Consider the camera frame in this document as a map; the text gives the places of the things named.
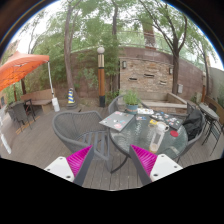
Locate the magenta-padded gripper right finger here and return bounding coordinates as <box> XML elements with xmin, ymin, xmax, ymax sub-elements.
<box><xmin>129</xmin><ymin>144</ymin><xmax>184</xmax><ymax>186</ymax></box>

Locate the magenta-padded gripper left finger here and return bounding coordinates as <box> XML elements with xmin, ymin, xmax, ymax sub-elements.
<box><xmin>44</xmin><ymin>144</ymin><xmax>96</xmax><ymax>187</ymax></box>

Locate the clear white-capped plastic bottle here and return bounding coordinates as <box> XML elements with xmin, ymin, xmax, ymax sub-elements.
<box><xmin>148</xmin><ymin>122</ymin><xmax>167</xmax><ymax>155</ymax></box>

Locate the white ribbed mug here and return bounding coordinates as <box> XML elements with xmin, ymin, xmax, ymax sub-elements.
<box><xmin>155</xmin><ymin>121</ymin><xmax>171</xmax><ymax>135</ymax></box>

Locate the black laptop with stickers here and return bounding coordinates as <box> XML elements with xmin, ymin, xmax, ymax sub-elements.
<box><xmin>149</xmin><ymin>111</ymin><xmax>184</xmax><ymax>131</ymax></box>

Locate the white printed booklet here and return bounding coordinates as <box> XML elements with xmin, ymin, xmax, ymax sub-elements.
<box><xmin>137</xmin><ymin>107</ymin><xmax>155</xmax><ymax>116</ymax></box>

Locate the silver laptop with stickers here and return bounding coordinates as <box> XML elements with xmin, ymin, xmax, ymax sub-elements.
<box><xmin>99</xmin><ymin>110</ymin><xmax>135</xmax><ymax>133</ymax></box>

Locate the black backpack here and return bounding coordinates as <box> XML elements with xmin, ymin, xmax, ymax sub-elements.
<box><xmin>182</xmin><ymin>108</ymin><xmax>204</xmax><ymax>141</ymax></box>

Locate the green plant in blue pot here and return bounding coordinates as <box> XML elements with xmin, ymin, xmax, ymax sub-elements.
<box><xmin>123</xmin><ymin>89</ymin><xmax>142</xmax><ymax>115</ymax></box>

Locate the blue yellow striped cone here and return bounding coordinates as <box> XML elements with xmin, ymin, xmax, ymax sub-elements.
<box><xmin>67</xmin><ymin>87</ymin><xmax>76</xmax><ymax>106</ymax></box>

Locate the wooden bench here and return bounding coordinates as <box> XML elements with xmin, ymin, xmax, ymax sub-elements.
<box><xmin>20</xmin><ymin>88</ymin><xmax>54</xmax><ymax>108</ymax></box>

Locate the round dark side table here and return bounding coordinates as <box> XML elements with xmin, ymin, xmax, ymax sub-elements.
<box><xmin>198</xmin><ymin>101</ymin><xmax>221</xmax><ymax>148</ymax></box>

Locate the orange canopy tent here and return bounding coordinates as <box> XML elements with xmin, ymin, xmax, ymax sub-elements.
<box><xmin>0</xmin><ymin>50</ymin><xmax>50</xmax><ymax>93</ymax></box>

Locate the wooden lamp post, globe light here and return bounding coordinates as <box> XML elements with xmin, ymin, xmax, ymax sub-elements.
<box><xmin>96</xmin><ymin>45</ymin><xmax>107</xmax><ymax>108</ymax></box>

